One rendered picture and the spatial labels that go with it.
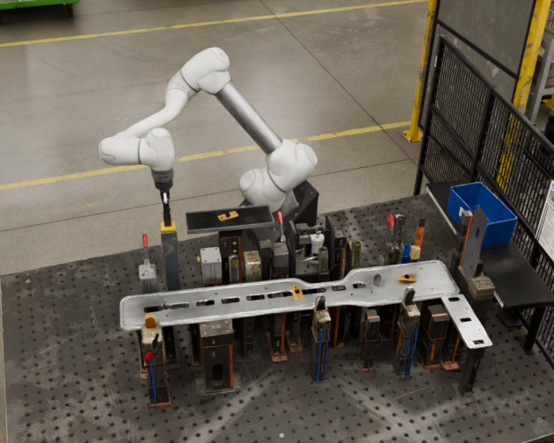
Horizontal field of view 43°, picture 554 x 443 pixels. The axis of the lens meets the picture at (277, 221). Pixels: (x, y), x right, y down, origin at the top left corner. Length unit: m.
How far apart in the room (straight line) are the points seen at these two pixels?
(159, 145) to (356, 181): 2.89
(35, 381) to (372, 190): 3.09
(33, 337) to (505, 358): 2.03
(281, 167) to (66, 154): 2.93
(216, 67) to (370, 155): 2.82
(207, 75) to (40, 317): 1.31
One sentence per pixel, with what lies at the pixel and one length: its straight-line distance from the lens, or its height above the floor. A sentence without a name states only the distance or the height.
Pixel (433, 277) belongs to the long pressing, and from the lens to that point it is 3.01.
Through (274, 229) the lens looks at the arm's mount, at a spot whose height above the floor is 0.84.
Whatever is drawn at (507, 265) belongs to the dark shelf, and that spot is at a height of 1.03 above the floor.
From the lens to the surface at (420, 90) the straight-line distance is 5.81.
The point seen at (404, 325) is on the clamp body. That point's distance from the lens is 2.82.
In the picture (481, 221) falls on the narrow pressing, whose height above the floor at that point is 1.29.
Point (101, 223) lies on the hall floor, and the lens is 5.00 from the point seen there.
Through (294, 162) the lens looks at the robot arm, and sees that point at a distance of 3.22.
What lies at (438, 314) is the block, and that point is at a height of 0.98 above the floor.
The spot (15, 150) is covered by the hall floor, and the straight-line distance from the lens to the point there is 6.02.
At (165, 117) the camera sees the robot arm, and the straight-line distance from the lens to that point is 2.99.
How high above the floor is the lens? 2.92
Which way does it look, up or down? 37 degrees down
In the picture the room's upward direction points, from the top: 1 degrees clockwise
